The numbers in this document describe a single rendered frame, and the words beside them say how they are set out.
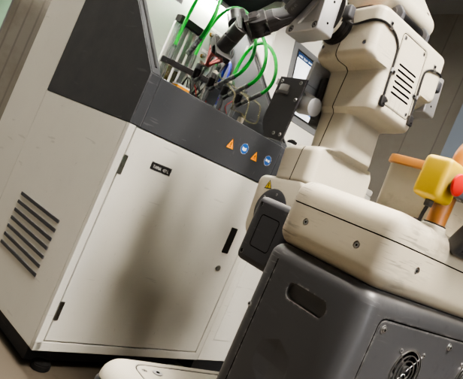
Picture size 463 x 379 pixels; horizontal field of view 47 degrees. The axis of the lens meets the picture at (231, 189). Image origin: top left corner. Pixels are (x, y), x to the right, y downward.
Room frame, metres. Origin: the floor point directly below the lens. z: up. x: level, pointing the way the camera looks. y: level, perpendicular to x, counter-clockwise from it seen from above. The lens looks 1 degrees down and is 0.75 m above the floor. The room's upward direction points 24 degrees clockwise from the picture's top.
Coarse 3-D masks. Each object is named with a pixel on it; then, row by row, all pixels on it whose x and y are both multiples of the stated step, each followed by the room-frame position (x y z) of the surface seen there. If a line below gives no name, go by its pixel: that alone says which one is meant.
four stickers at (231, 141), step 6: (228, 138) 1.81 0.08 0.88; (234, 138) 1.83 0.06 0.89; (228, 144) 1.82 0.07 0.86; (234, 144) 1.84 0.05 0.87; (246, 144) 1.88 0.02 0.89; (240, 150) 1.87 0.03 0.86; (246, 150) 1.89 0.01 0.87; (252, 156) 1.92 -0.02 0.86; (258, 156) 1.94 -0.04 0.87; (270, 156) 1.98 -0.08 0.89; (264, 162) 1.97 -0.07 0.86; (270, 162) 1.99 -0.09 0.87
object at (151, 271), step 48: (144, 144) 1.59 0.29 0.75; (144, 192) 1.64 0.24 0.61; (192, 192) 1.78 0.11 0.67; (240, 192) 1.93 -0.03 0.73; (96, 240) 1.58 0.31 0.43; (144, 240) 1.70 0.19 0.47; (192, 240) 1.84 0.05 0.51; (240, 240) 2.01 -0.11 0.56; (96, 288) 1.63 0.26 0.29; (144, 288) 1.76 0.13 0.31; (192, 288) 1.91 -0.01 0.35; (48, 336) 1.56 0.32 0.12; (96, 336) 1.68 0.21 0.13; (144, 336) 1.82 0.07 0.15; (192, 336) 1.99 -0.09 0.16
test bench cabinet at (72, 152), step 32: (32, 128) 1.93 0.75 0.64; (64, 128) 1.78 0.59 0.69; (96, 128) 1.65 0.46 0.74; (128, 128) 1.54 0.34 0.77; (32, 160) 1.86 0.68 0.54; (64, 160) 1.72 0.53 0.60; (96, 160) 1.60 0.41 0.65; (32, 192) 1.80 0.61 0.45; (64, 192) 1.66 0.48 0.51; (96, 192) 1.55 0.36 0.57; (0, 224) 1.88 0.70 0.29; (32, 224) 1.73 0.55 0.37; (64, 224) 1.61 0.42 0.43; (0, 256) 1.82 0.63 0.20; (32, 256) 1.68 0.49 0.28; (64, 256) 1.56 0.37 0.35; (0, 288) 1.76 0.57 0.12; (32, 288) 1.63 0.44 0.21; (64, 288) 1.55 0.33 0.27; (224, 288) 2.03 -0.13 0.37; (0, 320) 1.76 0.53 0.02; (32, 320) 1.58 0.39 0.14; (32, 352) 1.62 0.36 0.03; (64, 352) 1.70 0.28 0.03; (96, 352) 1.70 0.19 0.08; (128, 352) 1.79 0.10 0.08; (160, 352) 1.90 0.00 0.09; (192, 352) 2.02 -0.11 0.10
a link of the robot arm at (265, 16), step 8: (272, 8) 1.81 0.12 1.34; (280, 8) 1.80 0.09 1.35; (264, 16) 1.79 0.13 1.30; (272, 16) 1.78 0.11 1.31; (280, 16) 1.78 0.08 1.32; (288, 16) 1.78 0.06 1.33; (256, 24) 1.79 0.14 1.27; (264, 24) 1.81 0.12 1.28; (272, 24) 1.80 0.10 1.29; (280, 24) 1.80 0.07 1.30; (288, 24) 1.81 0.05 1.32; (256, 32) 1.82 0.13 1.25; (264, 32) 1.82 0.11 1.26
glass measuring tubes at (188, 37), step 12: (180, 24) 2.16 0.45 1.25; (192, 24) 2.19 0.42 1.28; (168, 36) 2.16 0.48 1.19; (180, 36) 2.20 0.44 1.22; (192, 36) 2.21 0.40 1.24; (168, 48) 2.16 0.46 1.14; (180, 48) 2.19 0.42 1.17; (180, 60) 2.21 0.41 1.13; (168, 72) 2.18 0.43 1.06; (180, 72) 2.24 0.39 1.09
